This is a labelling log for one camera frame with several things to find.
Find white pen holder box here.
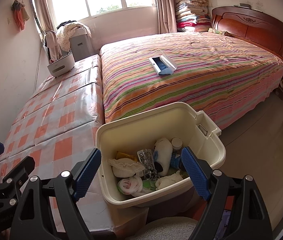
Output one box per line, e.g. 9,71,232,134
48,53,75,77

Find stack of folded quilts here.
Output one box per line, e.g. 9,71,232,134
175,0,211,32

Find cream plastic bin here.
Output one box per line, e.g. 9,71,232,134
96,102,226,208

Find floral cloth on cooler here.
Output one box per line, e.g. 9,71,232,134
57,21,92,52

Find grey stool cushion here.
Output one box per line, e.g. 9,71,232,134
127,217,197,240

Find white plush toy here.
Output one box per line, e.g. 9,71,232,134
153,138,173,177

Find checkered plastic tablecloth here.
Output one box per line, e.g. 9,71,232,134
0,55,148,238

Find right pink curtain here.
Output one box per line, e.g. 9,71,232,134
156,0,177,34

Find left pink curtain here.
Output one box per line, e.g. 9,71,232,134
31,0,57,33

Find white floral spray can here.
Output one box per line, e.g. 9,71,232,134
171,138,183,152

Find pink curtain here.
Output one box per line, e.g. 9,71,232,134
156,0,177,34
31,0,57,33

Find yellow foil bag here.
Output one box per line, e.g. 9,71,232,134
116,151,138,162

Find dark spray can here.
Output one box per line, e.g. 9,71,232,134
170,153,186,171

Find green tissue pack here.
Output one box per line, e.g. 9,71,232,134
117,176,156,197

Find grey air cooler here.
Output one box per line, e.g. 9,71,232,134
70,34,95,62

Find wooden headboard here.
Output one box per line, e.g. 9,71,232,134
211,6,283,81

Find white tissue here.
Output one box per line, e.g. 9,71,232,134
155,171,183,190

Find silver blister pack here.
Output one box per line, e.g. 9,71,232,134
137,149,159,181

